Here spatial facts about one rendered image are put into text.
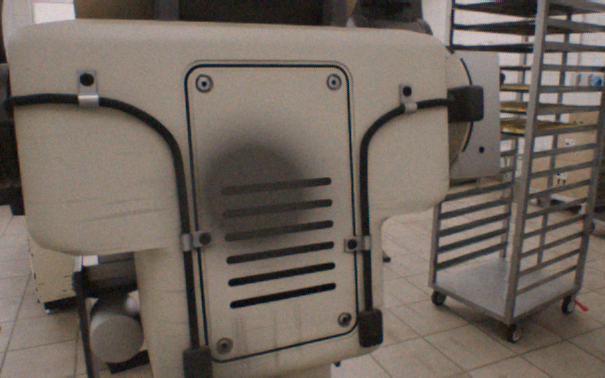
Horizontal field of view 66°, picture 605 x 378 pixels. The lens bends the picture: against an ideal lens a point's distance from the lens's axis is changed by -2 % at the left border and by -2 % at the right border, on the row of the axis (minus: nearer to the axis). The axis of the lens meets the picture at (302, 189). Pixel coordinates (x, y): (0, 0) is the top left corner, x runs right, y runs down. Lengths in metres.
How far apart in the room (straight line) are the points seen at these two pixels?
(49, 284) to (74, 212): 2.46
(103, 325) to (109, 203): 0.19
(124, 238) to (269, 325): 0.10
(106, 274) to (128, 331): 0.06
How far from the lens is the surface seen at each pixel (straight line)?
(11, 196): 0.68
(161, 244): 0.27
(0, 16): 0.47
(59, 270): 2.70
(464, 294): 2.51
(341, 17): 0.33
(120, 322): 0.44
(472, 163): 0.45
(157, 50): 0.27
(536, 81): 2.10
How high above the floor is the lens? 1.21
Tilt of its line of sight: 14 degrees down
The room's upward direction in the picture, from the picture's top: straight up
